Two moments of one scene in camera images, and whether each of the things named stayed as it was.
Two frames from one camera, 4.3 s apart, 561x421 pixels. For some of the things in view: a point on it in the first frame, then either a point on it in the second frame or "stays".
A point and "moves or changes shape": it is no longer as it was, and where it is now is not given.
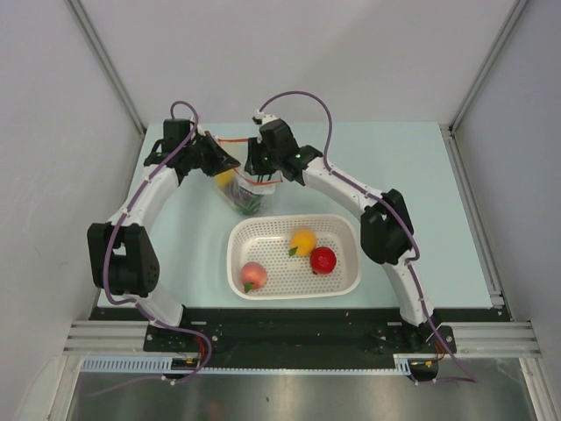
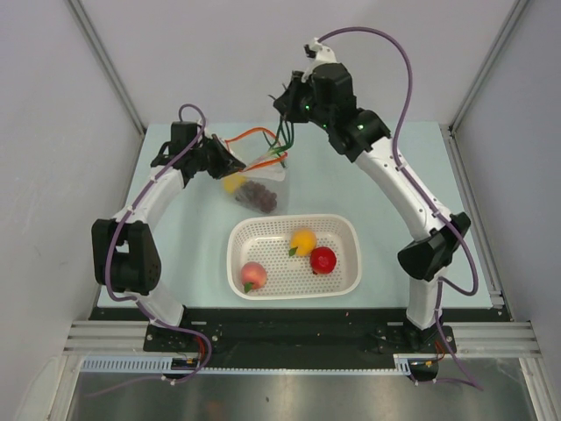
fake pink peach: x=253 y=276 stays
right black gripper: x=254 y=165 -> x=287 y=103
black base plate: x=298 y=338 stays
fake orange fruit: x=302 y=242 stays
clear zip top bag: x=240 y=189 moves or changes shape
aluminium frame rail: x=505 y=338 stays
